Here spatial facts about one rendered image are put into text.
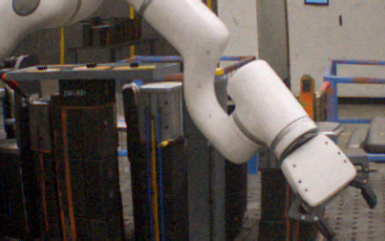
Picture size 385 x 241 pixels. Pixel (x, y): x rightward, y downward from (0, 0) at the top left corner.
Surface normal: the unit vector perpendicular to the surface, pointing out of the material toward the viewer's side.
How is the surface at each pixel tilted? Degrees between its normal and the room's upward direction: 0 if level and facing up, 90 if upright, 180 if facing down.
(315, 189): 62
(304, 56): 90
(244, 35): 90
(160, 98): 90
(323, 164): 57
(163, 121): 90
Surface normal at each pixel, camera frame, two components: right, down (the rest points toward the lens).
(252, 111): -0.64, 0.08
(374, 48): -0.21, 0.15
